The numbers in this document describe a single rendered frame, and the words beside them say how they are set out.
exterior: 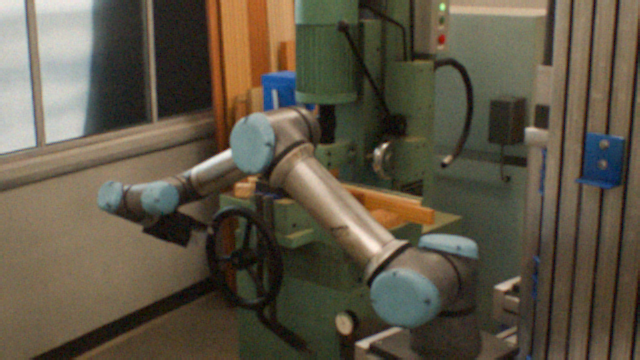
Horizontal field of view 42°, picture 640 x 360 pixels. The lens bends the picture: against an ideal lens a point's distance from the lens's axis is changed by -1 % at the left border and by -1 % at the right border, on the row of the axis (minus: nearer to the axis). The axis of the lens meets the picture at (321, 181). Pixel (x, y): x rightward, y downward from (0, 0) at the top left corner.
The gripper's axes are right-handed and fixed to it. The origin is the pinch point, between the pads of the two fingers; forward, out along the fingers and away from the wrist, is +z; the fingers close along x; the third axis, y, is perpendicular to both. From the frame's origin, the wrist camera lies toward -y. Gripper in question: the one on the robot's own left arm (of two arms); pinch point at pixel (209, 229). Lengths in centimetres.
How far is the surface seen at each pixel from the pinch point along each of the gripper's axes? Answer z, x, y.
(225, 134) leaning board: 100, -118, -53
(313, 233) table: 21.6, 16.3, -8.4
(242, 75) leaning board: 97, -118, -81
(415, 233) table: 38, 37, -17
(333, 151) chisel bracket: 26.1, 9.7, -33.4
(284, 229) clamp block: 12.7, 13.7, -6.4
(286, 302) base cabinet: 34.1, 4.5, 11.4
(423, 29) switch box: 33, 21, -76
